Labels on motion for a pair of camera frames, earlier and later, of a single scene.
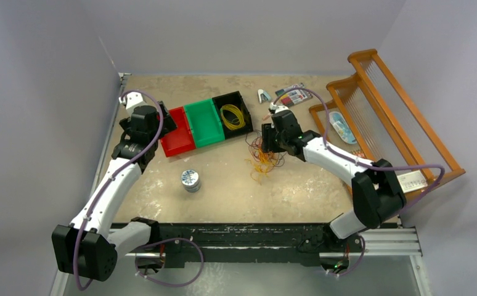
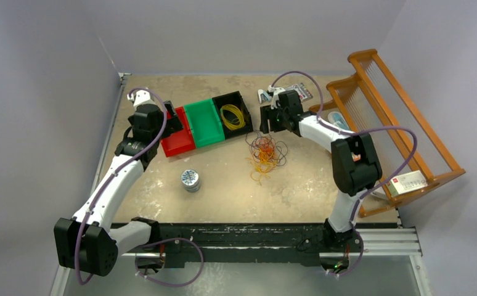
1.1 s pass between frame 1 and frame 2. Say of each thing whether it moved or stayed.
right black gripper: moved
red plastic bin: stayed
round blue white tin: stayed
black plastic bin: stayed
